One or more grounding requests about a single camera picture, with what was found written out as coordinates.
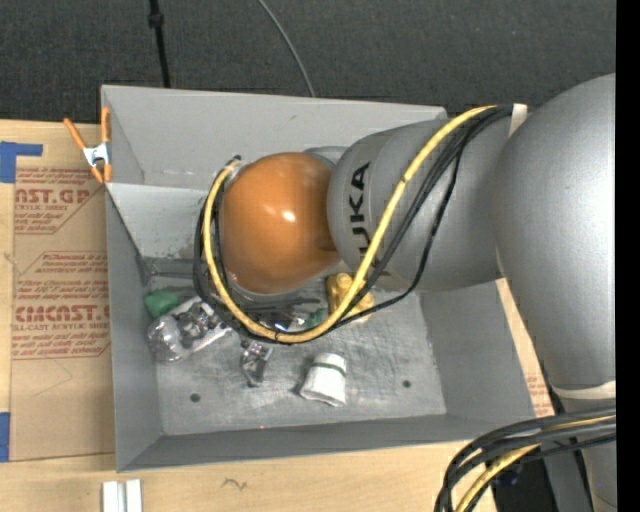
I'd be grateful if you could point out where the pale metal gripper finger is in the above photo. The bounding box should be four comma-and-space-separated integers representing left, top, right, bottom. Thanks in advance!
240, 341, 258, 389
255, 342, 275, 386

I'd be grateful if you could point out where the brown cardboard board red print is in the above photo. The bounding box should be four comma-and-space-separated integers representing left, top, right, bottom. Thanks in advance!
0, 118, 556, 464

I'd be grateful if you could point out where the grey metal bin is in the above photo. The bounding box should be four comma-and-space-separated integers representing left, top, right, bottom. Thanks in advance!
99, 83, 556, 474

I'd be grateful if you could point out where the yellow toy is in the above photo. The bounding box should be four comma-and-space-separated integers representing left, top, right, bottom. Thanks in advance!
325, 272, 375, 322

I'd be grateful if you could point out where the white cup with green stripe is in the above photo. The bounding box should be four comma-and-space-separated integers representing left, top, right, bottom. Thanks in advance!
298, 352, 348, 408

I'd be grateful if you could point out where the clear plastic packet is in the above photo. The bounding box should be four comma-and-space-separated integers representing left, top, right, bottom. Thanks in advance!
170, 296, 235, 354

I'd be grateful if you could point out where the green toy food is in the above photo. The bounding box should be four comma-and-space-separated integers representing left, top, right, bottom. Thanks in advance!
143, 290, 180, 319

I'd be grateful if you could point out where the clear glass cup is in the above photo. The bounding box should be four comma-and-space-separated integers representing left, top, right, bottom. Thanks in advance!
145, 315, 195, 364

